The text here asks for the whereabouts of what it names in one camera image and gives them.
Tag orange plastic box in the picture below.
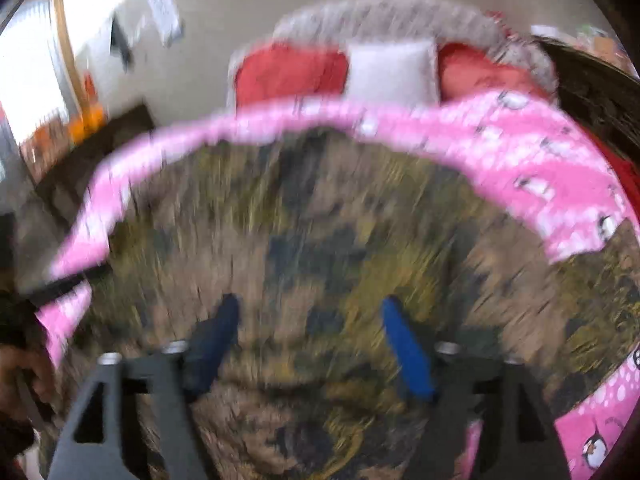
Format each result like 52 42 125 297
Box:
70 106 109 142

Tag dark wooden side table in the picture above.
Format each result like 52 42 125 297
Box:
20 103 157 213

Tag red heart-shaped pillow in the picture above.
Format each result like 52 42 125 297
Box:
437 42 551 106
234 43 350 109

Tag dark carved wooden cabinet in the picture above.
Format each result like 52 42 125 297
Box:
537 37 640 161

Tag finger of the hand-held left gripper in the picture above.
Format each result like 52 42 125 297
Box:
17 264 114 305

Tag orange printed gift box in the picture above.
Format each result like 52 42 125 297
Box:
20 124 77 162

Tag white wall calendar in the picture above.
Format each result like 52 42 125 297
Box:
146 0 184 47

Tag pink penguin print blanket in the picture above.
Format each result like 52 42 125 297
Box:
37 90 640 480

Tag grey floral padded headboard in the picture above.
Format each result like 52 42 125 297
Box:
227 0 559 111

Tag dark floral patterned garment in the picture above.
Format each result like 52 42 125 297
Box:
65 127 640 480

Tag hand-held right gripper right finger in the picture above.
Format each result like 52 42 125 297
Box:
381 296 572 480

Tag window with white blinds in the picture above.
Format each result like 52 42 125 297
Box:
0 0 73 148

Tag red bed sheet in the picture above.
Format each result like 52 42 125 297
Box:
595 135 640 198

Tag white square pillow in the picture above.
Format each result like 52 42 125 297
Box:
344 39 442 107

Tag dark green hanging cloth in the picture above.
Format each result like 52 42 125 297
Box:
110 14 136 69

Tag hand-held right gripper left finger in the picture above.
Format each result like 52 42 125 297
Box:
47 292 242 480

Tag person's left hand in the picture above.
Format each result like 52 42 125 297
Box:
0 345 57 423

